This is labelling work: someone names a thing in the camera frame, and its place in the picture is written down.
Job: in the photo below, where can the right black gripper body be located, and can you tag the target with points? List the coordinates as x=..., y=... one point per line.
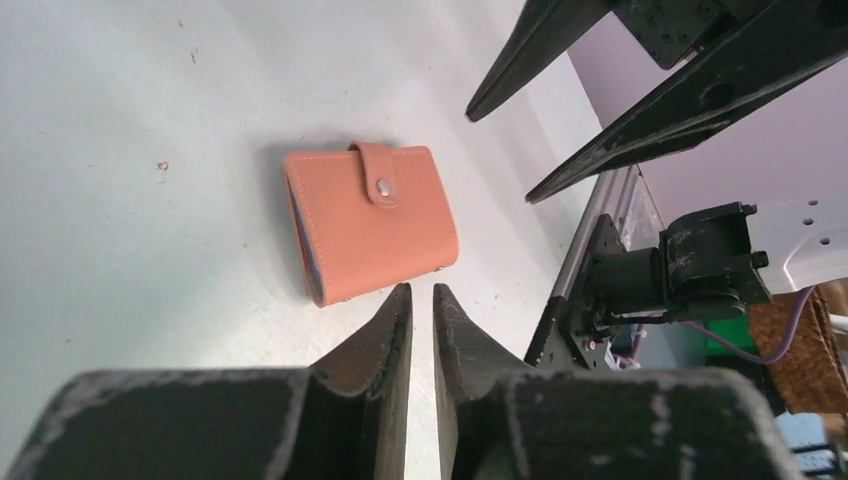
x=672, y=32

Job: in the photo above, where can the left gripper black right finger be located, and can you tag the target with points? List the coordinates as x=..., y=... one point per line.
x=470, y=365

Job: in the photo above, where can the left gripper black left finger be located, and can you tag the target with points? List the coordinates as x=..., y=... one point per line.
x=358, y=398

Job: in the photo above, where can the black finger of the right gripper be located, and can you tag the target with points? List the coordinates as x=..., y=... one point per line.
x=544, y=30
x=784, y=45

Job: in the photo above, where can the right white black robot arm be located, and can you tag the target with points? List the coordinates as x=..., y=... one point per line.
x=705, y=266

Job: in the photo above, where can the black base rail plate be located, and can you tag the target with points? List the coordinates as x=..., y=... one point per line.
x=569, y=335

